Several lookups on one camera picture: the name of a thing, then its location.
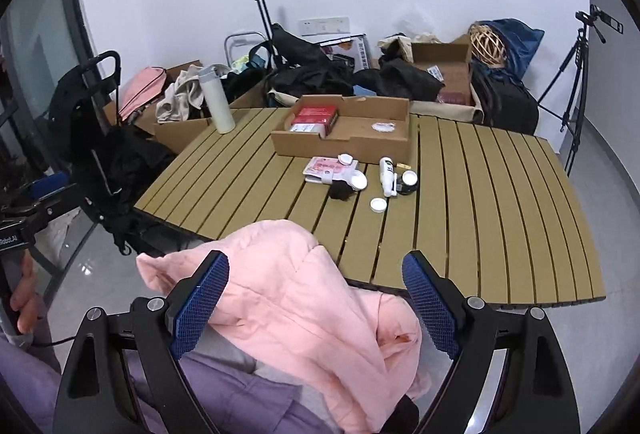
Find black bag pile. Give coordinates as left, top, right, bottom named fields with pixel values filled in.
left=262, top=24, right=356, bottom=107

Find red box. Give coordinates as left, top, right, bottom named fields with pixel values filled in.
left=291, top=104, right=340, bottom=127

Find black clothing heap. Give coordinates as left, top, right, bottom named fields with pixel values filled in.
left=354, top=56, right=446, bottom=102

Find shallow cardboard tray box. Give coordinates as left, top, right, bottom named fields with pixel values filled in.
left=270, top=94, right=412, bottom=165

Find person's left hand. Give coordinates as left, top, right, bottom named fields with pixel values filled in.
left=9, top=254, right=42, bottom=336

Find black jar with white lid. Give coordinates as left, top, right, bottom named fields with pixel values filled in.
left=397, top=170, right=419, bottom=196

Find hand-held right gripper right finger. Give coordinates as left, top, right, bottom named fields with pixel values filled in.
left=401, top=250, right=583, bottom=434

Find beige cloth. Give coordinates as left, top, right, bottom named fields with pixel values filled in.
left=155, top=66, right=206, bottom=123

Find pink printed packet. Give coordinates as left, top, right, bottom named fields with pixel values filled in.
left=301, top=156, right=358, bottom=185

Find slatted wooden folding table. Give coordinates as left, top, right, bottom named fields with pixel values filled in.
left=132, top=106, right=607, bottom=309

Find large open cardboard box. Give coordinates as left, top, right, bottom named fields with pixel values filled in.
left=102, top=60, right=251, bottom=155

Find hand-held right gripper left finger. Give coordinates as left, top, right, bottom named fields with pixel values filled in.
left=52, top=250, right=231, bottom=434

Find black trolley handle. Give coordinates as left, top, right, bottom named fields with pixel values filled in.
left=242, top=0, right=281, bottom=69

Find light grey garment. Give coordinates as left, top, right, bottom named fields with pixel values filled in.
left=197, top=331, right=261, bottom=377

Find dark blue bag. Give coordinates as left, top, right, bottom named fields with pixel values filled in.
left=487, top=18, right=545, bottom=82

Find pink bag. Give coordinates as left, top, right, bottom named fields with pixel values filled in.
left=117, top=66, right=168, bottom=122

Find white wall socket strip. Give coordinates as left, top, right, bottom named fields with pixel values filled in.
left=298, top=17, right=350, bottom=36

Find white folding stool frame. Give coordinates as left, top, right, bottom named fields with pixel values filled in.
left=223, top=32, right=268, bottom=74

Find purple trousers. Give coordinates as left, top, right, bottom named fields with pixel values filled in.
left=0, top=343, right=331, bottom=434

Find beige tote bag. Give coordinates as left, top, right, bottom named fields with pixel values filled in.
left=377, top=32, right=451, bottom=63

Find black suitcase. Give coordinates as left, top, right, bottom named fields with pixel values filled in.
left=470, top=64, right=540, bottom=135

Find green cloth item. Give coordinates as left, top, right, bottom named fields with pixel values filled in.
left=231, top=54, right=266, bottom=73

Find wicker ball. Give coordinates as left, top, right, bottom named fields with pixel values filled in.
left=468, top=24, right=508, bottom=67

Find black cable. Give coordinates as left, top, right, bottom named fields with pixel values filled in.
left=20, top=336, right=78, bottom=349

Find white thermos bottle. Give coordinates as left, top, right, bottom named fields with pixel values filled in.
left=198, top=65, right=236, bottom=135

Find black tripod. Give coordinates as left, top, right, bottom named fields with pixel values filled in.
left=537, top=28, right=593, bottom=177

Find white and pink packet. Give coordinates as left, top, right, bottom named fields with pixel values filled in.
left=289, top=123, right=328, bottom=138

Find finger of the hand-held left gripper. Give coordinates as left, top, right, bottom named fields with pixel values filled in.
left=0, top=171, right=81, bottom=231

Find black folded stroller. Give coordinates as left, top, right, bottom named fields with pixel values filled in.
left=47, top=51, right=176, bottom=257

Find glass door with dark frame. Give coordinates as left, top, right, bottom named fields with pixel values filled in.
left=0, top=0, right=98, bottom=215

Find white plastic bag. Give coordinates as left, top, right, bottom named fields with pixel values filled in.
left=392, top=6, right=436, bottom=39

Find black cloth item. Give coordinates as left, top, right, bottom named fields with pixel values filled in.
left=327, top=180, right=357, bottom=201

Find printed product box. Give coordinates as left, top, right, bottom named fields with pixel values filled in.
left=320, top=34, right=373, bottom=72

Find cardboard box with label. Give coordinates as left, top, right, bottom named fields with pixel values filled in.
left=397, top=36, right=476, bottom=107

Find pink padded jacket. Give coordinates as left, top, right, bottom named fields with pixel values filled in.
left=136, top=220, right=432, bottom=432

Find dark cloth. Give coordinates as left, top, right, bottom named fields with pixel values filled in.
left=390, top=396, right=422, bottom=434

